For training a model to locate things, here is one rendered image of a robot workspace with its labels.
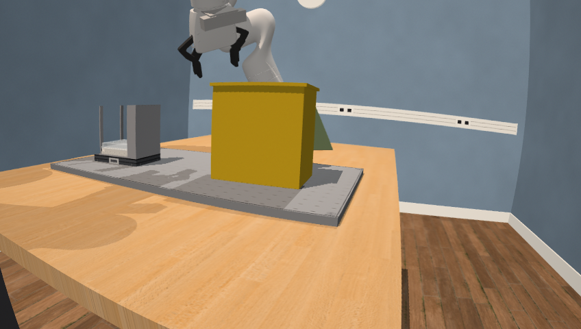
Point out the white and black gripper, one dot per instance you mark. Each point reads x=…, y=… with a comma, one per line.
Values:
x=211, y=40

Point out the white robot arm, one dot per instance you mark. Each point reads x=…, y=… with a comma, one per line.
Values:
x=260, y=24

